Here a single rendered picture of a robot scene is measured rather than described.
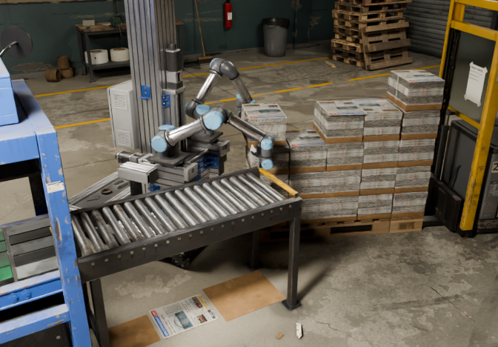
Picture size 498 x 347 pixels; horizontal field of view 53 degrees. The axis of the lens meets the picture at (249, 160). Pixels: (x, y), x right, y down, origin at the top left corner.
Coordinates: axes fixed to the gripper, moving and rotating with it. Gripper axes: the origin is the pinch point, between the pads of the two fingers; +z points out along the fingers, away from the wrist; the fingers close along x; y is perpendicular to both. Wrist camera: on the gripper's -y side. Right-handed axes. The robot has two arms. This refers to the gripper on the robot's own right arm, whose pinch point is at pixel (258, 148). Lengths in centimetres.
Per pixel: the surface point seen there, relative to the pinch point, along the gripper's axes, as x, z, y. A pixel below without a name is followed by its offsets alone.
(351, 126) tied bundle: -72, 6, 11
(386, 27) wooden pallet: -361, 587, -11
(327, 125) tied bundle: -54, 6, 13
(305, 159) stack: -38.1, 6.5, -13.6
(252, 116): 2.4, 11.2, 20.9
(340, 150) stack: -65, 6, -8
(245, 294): 18, -55, -85
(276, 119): -14.5, 7.3, 19.5
